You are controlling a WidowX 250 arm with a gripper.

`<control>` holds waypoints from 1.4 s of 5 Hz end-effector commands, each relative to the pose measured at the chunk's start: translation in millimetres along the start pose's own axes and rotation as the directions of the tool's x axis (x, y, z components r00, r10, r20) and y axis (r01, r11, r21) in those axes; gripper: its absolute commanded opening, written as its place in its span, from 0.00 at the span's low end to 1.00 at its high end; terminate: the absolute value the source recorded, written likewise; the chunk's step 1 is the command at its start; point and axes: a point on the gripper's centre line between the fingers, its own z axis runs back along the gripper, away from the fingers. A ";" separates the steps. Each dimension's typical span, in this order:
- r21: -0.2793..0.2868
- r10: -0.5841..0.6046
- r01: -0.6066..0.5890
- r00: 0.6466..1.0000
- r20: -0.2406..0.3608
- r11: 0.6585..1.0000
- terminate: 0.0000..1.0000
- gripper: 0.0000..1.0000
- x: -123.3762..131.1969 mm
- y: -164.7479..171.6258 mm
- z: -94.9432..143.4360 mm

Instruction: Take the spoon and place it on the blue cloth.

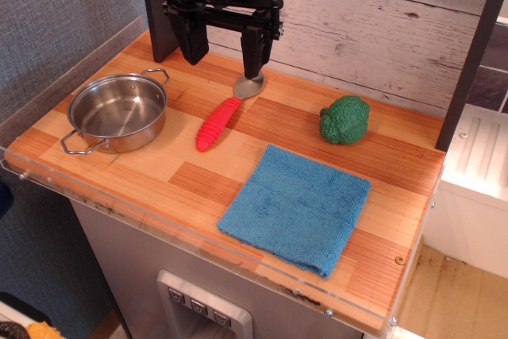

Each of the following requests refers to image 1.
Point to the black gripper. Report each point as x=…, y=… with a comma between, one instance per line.
x=258, y=21

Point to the red-handled metal spoon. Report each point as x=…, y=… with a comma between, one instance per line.
x=212, y=128

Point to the blue cloth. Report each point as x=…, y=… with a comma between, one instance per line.
x=297, y=209

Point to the stainless steel pot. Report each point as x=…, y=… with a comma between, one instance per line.
x=117, y=113

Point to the green toy broccoli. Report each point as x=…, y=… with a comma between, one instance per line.
x=345, y=121

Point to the grey toy dispenser panel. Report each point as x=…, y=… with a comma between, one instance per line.
x=194, y=312

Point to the dark left frame post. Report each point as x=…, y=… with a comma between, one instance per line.
x=162, y=36

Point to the dark frame post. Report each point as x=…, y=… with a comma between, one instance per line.
x=162, y=36
x=476, y=51

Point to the dark right frame post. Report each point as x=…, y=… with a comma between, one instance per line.
x=476, y=51

